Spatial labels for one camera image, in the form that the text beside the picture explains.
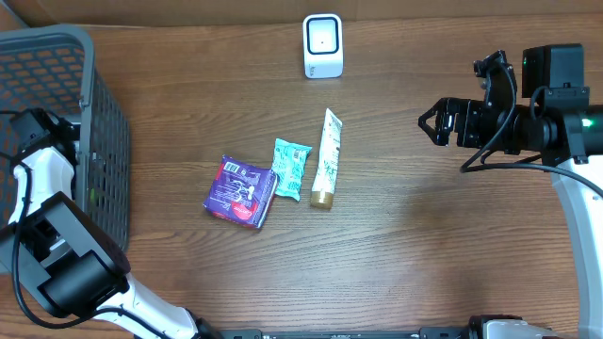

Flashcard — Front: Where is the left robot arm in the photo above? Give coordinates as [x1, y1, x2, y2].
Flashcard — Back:
[1, 108, 220, 339]

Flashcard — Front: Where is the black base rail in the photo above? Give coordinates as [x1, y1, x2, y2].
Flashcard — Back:
[214, 326, 486, 339]

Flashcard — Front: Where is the white barcode scanner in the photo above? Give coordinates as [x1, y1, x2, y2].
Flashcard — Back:
[302, 13, 344, 79]

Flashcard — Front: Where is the purple sanitary pad pack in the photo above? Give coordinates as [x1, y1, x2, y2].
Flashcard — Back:
[203, 155, 279, 229]

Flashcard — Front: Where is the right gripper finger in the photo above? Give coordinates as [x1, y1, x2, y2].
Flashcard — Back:
[418, 99, 446, 125]
[419, 123, 448, 146]

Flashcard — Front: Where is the white tube with gold cap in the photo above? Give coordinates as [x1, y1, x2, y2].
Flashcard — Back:
[310, 108, 343, 210]

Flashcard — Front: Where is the grey plastic mesh basket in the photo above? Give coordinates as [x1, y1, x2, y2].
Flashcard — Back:
[1, 24, 131, 250]

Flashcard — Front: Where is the teal wet wipes packet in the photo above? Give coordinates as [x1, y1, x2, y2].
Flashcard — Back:
[271, 138, 312, 202]

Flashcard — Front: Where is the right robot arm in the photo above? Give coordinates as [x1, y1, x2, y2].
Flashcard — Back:
[418, 43, 602, 338]

